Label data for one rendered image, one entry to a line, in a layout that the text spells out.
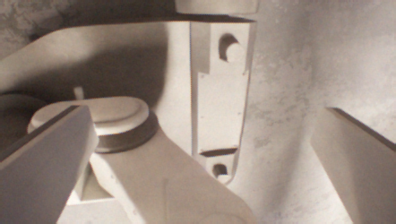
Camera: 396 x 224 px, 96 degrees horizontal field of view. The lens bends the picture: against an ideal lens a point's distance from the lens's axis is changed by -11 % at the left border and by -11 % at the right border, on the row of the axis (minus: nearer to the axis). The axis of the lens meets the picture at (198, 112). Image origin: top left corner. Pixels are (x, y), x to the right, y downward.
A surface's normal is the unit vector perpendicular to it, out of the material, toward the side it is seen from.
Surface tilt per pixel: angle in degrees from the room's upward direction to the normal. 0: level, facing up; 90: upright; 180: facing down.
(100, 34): 0
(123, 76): 0
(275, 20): 0
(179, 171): 90
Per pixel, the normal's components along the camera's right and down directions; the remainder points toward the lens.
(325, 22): 0.18, 0.50
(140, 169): 0.00, -0.86
